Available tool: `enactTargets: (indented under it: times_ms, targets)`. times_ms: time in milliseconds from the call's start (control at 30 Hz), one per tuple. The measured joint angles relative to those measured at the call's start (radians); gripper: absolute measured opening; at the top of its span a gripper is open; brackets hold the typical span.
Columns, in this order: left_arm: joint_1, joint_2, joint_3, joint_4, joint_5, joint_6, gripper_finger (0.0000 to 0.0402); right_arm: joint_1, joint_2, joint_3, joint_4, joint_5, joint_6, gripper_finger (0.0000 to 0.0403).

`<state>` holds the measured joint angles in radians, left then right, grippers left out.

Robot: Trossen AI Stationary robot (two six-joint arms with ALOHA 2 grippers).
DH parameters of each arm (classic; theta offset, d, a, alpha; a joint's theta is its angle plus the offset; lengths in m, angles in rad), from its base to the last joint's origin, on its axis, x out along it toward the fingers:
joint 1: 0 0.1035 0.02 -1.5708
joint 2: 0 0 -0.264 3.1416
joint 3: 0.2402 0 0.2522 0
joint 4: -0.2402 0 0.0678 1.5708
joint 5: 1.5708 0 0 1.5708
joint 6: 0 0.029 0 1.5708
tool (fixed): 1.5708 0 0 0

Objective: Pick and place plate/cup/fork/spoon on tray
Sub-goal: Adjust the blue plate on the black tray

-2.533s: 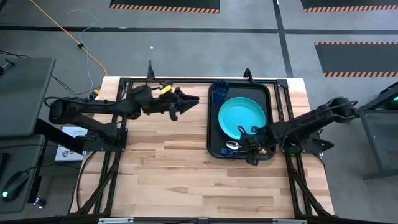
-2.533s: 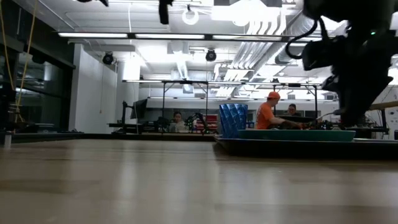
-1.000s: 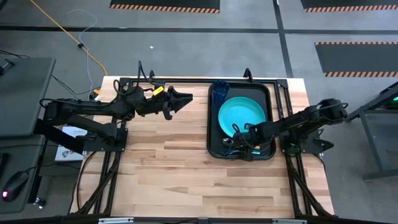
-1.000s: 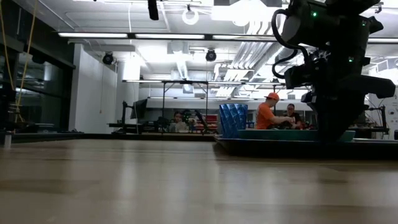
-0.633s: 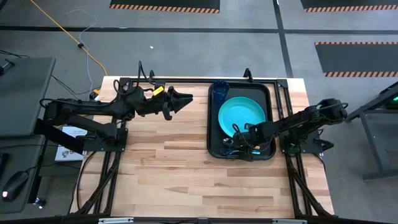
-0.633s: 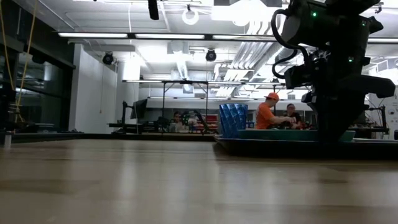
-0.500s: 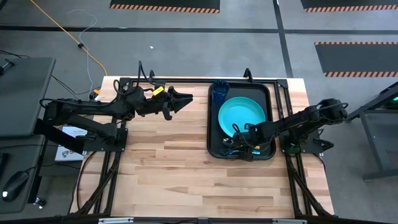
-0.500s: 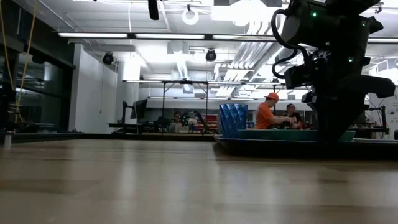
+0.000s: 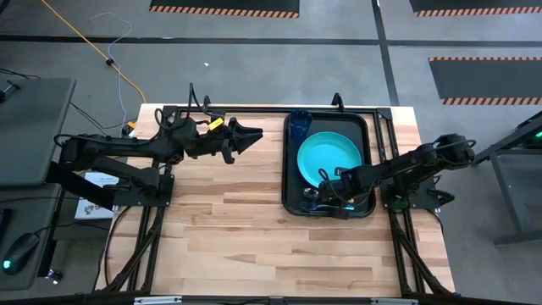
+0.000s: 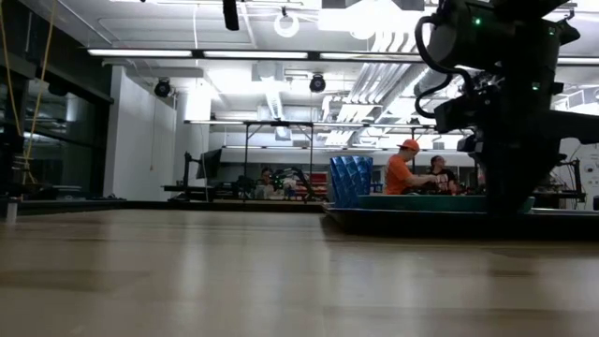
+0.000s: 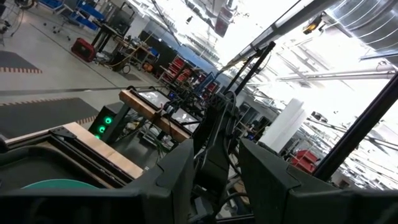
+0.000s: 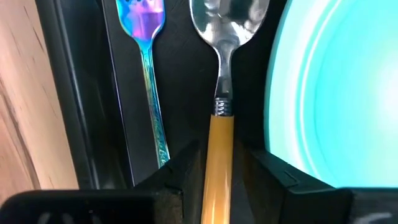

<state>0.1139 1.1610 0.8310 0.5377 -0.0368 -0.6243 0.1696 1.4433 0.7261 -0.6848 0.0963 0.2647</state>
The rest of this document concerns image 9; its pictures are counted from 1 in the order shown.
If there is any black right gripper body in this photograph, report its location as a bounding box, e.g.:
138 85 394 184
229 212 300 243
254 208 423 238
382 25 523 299
325 175 371 209

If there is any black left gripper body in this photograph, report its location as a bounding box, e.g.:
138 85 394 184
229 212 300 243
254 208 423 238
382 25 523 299
185 117 240 166

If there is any fork with blue handle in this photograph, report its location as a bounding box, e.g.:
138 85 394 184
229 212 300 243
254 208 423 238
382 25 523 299
301 202 356 213

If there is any spoon with yellow handle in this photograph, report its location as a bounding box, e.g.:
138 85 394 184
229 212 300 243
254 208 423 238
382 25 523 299
301 187 354 203

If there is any teal plate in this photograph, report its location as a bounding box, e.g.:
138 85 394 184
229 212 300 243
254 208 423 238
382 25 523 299
296 130 363 189

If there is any blue ribbed plastic cup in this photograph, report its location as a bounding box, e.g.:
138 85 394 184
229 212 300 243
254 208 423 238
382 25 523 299
288 108 313 143

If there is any black plastic tray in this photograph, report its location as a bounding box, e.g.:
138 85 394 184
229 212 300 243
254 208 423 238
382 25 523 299
281 110 377 219

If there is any black mat orange striped edge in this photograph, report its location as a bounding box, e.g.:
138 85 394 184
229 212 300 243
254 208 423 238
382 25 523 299
148 0 301 19
409 0 542 18
428 56 542 106

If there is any black flat bar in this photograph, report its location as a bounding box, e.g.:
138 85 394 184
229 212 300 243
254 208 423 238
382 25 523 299
44 160 116 212

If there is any white paper box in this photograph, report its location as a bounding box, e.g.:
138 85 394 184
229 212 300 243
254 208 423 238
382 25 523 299
75 171 120 221

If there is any large grey desk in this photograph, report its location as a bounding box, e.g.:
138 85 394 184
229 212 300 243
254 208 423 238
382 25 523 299
0 77 77 188

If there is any grey desk with mouse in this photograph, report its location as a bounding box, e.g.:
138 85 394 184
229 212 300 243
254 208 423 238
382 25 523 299
0 182 64 292

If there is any black computer mouse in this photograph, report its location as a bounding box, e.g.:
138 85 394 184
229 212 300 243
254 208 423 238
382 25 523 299
2 232 41 276

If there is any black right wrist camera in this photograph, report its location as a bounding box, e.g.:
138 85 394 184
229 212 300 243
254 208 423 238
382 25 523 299
334 166 366 184

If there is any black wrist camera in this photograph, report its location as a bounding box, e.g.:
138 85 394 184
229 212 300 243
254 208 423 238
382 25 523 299
334 166 366 184
171 117 199 143

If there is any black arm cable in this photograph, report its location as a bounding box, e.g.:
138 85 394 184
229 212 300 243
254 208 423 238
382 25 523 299
317 168 338 192
187 81 213 119

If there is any black aluminium table frame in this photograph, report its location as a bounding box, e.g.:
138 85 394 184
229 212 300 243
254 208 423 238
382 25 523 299
95 103 458 305

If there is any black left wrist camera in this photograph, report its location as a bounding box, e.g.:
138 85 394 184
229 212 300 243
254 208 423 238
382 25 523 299
171 117 199 143

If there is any silver metal bracket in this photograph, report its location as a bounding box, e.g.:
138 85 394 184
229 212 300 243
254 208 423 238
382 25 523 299
134 296 184 305
371 297 418 305

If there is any thin grey floor cable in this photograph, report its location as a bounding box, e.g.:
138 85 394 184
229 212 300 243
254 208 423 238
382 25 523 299
90 11 134 126

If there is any black side table frame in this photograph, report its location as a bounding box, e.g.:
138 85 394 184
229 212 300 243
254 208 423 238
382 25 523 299
471 110 542 247

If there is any yellow floor cable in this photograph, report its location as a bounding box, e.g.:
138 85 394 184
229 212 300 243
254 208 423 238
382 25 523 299
40 0 148 104

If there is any black tool handle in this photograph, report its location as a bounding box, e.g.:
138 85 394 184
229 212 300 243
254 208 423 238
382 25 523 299
0 80 21 104

